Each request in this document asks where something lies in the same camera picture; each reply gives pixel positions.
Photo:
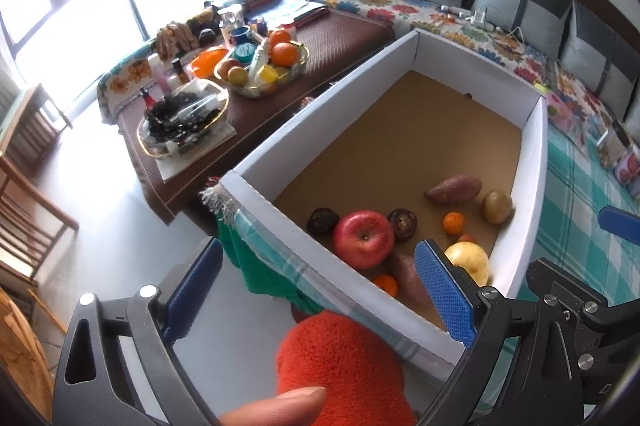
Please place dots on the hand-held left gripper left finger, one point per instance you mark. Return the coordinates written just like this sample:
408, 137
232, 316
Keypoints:
195, 291

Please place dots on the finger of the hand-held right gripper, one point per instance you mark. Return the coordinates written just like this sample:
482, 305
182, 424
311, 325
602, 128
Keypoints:
565, 288
622, 226

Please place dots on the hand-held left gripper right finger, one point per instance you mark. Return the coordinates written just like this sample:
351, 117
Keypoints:
445, 291

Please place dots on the large purple sweet potato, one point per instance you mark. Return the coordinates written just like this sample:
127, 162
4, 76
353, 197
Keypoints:
415, 283

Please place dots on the yellow pear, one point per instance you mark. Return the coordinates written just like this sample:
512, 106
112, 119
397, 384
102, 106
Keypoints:
472, 261

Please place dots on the small dark red fruit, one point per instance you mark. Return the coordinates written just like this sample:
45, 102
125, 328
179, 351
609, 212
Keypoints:
467, 239

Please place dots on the small orange tangerine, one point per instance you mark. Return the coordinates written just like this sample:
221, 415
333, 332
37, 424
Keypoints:
453, 222
386, 284

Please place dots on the dark mangosteen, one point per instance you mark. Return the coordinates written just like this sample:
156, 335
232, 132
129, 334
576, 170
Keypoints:
402, 223
322, 221

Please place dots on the red apple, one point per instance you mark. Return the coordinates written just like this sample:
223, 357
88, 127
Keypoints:
364, 238

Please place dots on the green-brown round fruit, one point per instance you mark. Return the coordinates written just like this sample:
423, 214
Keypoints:
497, 206

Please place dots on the small purple sweet potato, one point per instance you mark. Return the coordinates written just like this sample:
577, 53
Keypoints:
452, 189

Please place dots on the white cardboard box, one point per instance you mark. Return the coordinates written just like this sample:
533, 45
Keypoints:
425, 120

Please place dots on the person's left hand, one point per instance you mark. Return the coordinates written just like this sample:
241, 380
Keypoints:
280, 408

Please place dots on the red label can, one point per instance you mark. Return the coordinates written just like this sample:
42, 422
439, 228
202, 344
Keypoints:
631, 168

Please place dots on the pink snack packet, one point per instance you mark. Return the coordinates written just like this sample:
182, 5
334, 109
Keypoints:
560, 110

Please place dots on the white tray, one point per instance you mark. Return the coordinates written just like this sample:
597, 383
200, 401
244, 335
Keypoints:
210, 150

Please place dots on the glass bowl of black items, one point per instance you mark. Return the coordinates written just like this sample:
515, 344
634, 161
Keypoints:
182, 115

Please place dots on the wooden chair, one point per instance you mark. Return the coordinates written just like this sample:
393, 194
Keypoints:
30, 206

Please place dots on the pink bottle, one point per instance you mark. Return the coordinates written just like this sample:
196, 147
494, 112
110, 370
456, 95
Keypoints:
160, 75

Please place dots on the glass fruit bowl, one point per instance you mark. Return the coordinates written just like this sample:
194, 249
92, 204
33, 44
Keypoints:
262, 80

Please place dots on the orange plastic bag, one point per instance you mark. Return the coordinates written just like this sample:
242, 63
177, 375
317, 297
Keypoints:
210, 61

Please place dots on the large orange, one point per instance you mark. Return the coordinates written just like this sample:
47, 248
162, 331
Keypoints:
284, 54

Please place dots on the beige crumpled cloth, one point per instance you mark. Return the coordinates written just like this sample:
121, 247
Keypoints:
172, 38

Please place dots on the blue cup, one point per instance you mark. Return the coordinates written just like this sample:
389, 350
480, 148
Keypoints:
240, 34

